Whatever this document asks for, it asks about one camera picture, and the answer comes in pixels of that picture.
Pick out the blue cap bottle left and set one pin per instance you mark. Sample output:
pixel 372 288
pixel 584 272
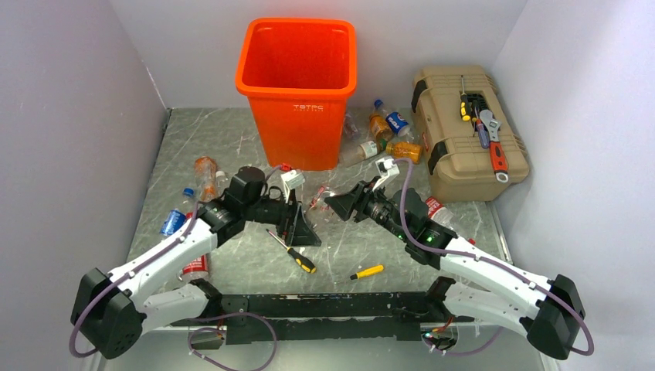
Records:
pixel 183 205

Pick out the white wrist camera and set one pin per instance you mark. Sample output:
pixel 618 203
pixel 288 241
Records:
pixel 387 171
pixel 291 178

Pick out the red label water bottle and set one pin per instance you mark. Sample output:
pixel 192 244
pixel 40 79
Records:
pixel 197 269

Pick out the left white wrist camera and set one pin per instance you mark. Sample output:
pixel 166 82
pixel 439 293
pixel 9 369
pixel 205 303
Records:
pixel 291 178

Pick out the orange label bottle left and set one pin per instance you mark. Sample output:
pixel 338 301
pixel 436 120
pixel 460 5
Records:
pixel 210 179

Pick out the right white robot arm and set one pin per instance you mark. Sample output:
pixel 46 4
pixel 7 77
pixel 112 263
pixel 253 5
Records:
pixel 547 312

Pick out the orange bottle blue cap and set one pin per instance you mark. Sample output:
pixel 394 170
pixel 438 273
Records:
pixel 378 126

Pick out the small yellow screwdriver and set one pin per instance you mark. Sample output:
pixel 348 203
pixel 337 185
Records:
pixel 367 272

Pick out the yellow screwdriver on toolbox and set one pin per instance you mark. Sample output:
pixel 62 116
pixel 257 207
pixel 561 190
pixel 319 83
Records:
pixel 465 113

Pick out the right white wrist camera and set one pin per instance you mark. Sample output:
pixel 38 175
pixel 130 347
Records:
pixel 387 171

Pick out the Pepsi bottle near toolbox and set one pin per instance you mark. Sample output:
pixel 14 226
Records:
pixel 398 124

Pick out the small orange juice bottle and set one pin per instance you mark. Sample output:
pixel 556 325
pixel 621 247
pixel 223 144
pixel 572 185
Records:
pixel 402 149

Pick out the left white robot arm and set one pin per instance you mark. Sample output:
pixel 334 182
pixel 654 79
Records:
pixel 113 310

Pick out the black yellow screwdriver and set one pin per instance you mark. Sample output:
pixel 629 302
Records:
pixel 302 261

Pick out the orange plastic bin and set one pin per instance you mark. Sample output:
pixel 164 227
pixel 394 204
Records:
pixel 297 75

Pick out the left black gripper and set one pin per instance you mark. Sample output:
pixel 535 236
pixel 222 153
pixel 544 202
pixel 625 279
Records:
pixel 295 229

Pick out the black base frame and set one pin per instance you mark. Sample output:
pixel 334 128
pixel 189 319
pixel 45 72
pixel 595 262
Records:
pixel 402 315

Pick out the red cap clear bottle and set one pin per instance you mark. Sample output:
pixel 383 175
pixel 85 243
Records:
pixel 318 201

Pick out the red label bottle right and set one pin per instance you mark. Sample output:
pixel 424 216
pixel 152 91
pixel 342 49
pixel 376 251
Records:
pixel 444 217

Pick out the white label clear bottle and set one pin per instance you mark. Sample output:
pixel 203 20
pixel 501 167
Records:
pixel 359 153

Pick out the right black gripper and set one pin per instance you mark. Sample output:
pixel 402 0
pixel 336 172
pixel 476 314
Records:
pixel 345 204

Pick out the blue red screwdriver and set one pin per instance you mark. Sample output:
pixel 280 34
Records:
pixel 479 125

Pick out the tan plastic toolbox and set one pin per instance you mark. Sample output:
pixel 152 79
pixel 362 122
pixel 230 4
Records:
pixel 459 169

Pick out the orange adjustable wrench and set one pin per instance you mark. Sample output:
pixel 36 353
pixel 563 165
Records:
pixel 496 152

